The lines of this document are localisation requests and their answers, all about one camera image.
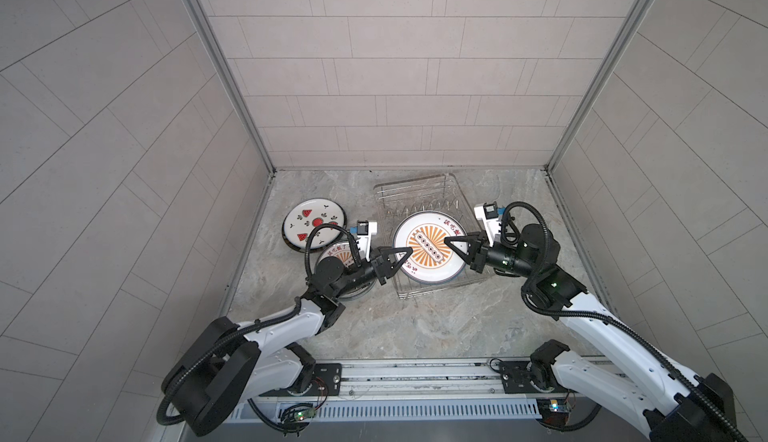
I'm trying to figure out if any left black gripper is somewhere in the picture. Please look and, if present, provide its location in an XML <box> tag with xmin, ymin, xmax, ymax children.
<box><xmin>328</xmin><ymin>252</ymin><xmax>409</xmax><ymax>302</ymax></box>

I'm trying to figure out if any orange sunburst plate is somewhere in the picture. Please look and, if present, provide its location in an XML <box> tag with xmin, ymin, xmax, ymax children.
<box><xmin>393</xmin><ymin>211</ymin><xmax>467</xmax><ymax>286</ymax></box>

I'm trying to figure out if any white plate red rim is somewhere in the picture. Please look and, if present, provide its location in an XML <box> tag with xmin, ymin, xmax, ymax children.
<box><xmin>315</xmin><ymin>242</ymin><xmax>374</xmax><ymax>301</ymax></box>

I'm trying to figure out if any white watermelon pattern plate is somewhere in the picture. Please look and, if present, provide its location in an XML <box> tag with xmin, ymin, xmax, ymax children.
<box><xmin>281</xmin><ymin>198</ymin><xmax>347</xmax><ymax>231</ymax></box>

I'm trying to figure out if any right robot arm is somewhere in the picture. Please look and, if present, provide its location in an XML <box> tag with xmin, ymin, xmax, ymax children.
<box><xmin>444</xmin><ymin>224</ymin><xmax>745</xmax><ymax>441</ymax></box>

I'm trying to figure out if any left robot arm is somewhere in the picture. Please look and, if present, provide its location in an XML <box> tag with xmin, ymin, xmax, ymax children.
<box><xmin>156</xmin><ymin>247</ymin><xmax>413</xmax><ymax>436</ymax></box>

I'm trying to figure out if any right green circuit board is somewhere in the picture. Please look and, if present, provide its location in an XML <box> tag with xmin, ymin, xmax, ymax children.
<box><xmin>536</xmin><ymin>398</ymin><xmax>572</xmax><ymax>429</ymax></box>

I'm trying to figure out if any green circuit board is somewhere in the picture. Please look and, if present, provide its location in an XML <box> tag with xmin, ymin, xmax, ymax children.
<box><xmin>536</xmin><ymin>398</ymin><xmax>572</xmax><ymax>429</ymax></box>
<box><xmin>279</xmin><ymin>403</ymin><xmax>317</xmax><ymax>434</ymax></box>

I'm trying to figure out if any left green circuit board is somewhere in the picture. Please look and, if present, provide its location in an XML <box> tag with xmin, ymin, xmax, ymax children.
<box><xmin>279</xmin><ymin>403</ymin><xmax>317</xmax><ymax>434</ymax></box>

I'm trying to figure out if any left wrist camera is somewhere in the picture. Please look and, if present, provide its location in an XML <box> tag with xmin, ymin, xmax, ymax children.
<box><xmin>350</xmin><ymin>220</ymin><xmax>378</xmax><ymax>261</ymax></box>

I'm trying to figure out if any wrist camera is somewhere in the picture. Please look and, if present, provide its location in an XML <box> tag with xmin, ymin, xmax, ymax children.
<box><xmin>473</xmin><ymin>202</ymin><xmax>504</xmax><ymax>246</ymax></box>
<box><xmin>350</xmin><ymin>220</ymin><xmax>378</xmax><ymax>261</ymax></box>

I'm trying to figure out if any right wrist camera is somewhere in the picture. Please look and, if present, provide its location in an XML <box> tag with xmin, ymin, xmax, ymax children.
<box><xmin>473</xmin><ymin>202</ymin><xmax>504</xmax><ymax>246</ymax></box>

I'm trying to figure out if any metal wire dish rack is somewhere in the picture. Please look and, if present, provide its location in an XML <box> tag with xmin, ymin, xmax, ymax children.
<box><xmin>373</xmin><ymin>173</ymin><xmax>492</xmax><ymax>299</ymax></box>

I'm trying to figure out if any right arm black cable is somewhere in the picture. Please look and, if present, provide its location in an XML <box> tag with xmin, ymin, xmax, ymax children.
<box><xmin>499</xmin><ymin>200</ymin><xmax>751</xmax><ymax>442</ymax></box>

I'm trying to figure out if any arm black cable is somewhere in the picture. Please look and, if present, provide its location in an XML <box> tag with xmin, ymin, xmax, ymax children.
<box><xmin>499</xmin><ymin>200</ymin><xmax>751</xmax><ymax>442</ymax></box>
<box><xmin>303</xmin><ymin>222</ymin><xmax>365</xmax><ymax>287</ymax></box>

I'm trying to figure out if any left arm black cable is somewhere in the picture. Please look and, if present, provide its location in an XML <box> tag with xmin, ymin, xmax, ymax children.
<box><xmin>303</xmin><ymin>222</ymin><xmax>365</xmax><ymax>287</ymax></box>

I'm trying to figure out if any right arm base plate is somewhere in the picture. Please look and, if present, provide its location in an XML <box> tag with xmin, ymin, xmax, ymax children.
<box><xmin>495</xmin><ymin>360</ymin><xmax>555</xmax><ymax>394</ymax></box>

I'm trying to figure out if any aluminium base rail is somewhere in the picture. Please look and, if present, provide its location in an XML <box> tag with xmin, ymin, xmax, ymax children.
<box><xmin>227</xmin><ymin>355</ymin><xmax>667</xmax><ymax>423</ymax></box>

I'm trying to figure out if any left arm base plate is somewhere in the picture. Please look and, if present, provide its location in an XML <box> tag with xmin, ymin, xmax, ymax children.
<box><xmin>287</xmin><ymin>363</ymin><xmax>342</xmax><ymax>397</ymax></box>

